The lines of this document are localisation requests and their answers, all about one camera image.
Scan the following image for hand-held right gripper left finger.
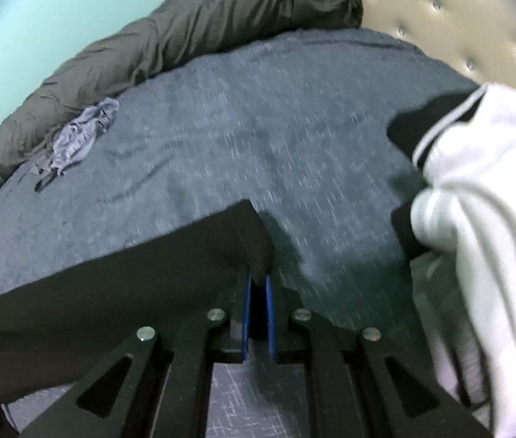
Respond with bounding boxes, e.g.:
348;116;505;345
18;274;252;438

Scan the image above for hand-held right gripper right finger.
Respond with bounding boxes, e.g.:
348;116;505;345
264;275;496;438

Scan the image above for black garment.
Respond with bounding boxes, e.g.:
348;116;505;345
0;200;277;404
391;201;432;261

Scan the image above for black folded garment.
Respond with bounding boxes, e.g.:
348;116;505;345
391;201;432;261

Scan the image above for grey folded garment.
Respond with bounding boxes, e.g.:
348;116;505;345
410;255;486;414

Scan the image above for blue-grey underwear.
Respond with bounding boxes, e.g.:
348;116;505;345
34;97;122;192

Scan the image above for white folded garment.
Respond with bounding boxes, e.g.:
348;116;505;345
385;83;516;438

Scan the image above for dark grey small cloth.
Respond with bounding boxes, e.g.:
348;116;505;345
30;148;58;176

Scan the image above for rolled dark grey duvet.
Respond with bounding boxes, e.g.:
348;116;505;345
0;0;363;215

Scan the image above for cream tufted headboard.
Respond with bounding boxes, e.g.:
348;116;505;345
344;0;516;101

